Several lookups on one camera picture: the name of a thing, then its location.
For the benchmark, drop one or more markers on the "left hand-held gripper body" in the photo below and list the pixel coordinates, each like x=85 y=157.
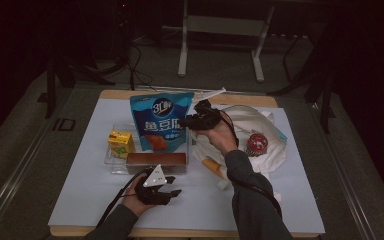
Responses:
x=151 y=195

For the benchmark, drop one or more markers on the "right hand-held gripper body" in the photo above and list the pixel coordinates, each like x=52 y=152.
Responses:
x=206 y=118

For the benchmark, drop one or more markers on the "brown box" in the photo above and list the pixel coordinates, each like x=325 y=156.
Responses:
x=156 y=160

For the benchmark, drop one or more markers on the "blue snack bag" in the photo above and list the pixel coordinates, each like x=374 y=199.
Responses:
x=160 y=126

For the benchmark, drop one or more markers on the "clear plastic container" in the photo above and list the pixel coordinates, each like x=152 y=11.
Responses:
x=113 y=163

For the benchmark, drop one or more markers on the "white patterned tote bag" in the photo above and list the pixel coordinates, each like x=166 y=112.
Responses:
x=256 y=120

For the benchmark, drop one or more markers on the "yellow drink carton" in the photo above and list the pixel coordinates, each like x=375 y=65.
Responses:
x=121 y=141

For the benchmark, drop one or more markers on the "person's left hand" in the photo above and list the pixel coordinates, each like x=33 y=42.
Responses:
x=135 y=203

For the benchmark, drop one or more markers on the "person's right hand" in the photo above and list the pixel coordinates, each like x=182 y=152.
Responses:
x=221 y=138

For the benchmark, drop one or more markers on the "white table mat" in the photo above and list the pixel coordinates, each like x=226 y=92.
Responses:
x=200 y=213

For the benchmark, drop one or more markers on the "red can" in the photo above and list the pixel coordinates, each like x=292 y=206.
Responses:
x=256 y=145

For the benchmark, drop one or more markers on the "black tripod stand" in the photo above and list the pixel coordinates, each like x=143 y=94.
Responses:
x=51 y=86

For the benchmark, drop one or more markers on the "white metal desk frame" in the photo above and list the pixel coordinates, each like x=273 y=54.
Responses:
x=225 y=26

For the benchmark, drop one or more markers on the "small black floor bracket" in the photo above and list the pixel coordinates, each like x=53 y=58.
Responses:
x=64 y=124

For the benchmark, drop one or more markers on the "metal floor rail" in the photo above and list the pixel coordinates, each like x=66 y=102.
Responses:
x=16 y=176
x=346 y=180

